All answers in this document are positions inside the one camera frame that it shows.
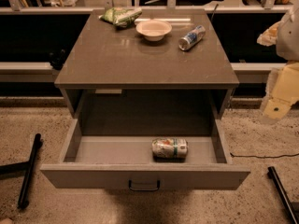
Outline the white paper bowl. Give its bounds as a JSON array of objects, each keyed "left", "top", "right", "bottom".
[{"left": 136, "top": 20, "right": 172, "bottom": 42}]

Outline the black clamp object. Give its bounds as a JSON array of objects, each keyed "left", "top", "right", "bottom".
[{"left": 50, "top": 49, "right": 66, "bottom": 70}]

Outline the green white 7up can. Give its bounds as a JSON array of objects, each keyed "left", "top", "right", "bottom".
[{"left": 151, "top": 138, "right": 188, "bottom": 159}]

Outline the black floor cable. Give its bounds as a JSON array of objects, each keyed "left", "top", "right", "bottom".
[{"left": 229, "top": 152, "right": 299, "bottom": 160}]

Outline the grey cabinet counter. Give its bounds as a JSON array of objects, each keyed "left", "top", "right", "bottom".
[{"left": 55, "top": 7, "right": 239, "bottom": 113}]

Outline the black stand leg right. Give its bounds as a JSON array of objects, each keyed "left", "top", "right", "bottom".
[{"left": 268, "top": 166, "right": 299, "bottom": 224}]

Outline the green chip bag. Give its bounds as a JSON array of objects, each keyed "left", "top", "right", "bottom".
[{"left": 99, "top": 7, "right": 142, "bottom": 28}]

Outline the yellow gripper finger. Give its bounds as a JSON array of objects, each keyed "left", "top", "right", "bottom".
[
  {"left": 260, "top": 62, "right": 299, "bottom": 124},
  {"left": 257, "top": 21, "right": 279, "bottom": 47}
]

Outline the grey open drawer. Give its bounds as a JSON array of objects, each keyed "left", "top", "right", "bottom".
[{"left": 41, "top": 119, "right": 250, "bottom": 190}]

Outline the blue silver soda can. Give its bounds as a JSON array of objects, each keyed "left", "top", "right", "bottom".
[{"left": 178, "top": 25, "right": 206, "bottom": 51}]

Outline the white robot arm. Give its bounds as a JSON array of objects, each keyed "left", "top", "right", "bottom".
[{"left": 257, "top": 7, "right": 299, "bottom": 124}]

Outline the black stand leg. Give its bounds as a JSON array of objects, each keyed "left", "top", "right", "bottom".
[
  {"left": 0, "top": 133, "right": 43, "bottom": 210},
  {"left": 268, "top": 166, "right": 299, "bottom": 224}
]

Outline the black stand leg left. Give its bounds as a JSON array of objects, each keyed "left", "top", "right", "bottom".
[{"left": 0, "top": 133, "right": 43, "bottom": 210}]

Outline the black drawer handle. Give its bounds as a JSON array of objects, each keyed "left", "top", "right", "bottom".
[{"left": 128, "top": 180, "right": 160, "bottom": 192}]

